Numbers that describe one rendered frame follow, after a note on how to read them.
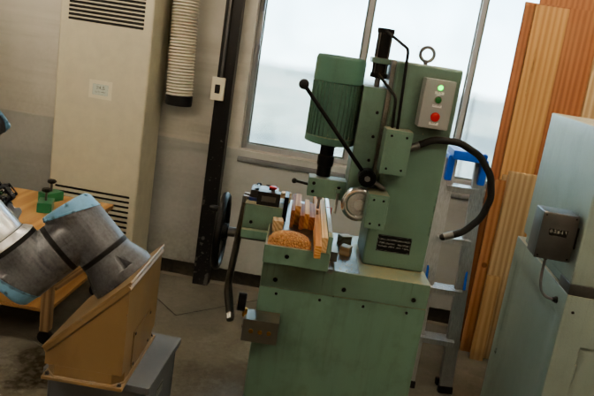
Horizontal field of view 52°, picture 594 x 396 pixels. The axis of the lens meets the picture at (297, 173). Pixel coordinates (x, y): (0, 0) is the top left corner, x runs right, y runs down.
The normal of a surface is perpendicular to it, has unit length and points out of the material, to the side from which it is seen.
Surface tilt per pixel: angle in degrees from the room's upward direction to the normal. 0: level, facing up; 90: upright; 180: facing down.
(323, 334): 90
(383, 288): 90
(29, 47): 90
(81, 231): 72
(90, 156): 90
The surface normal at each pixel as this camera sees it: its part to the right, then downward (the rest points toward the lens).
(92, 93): -0.11, 0.19
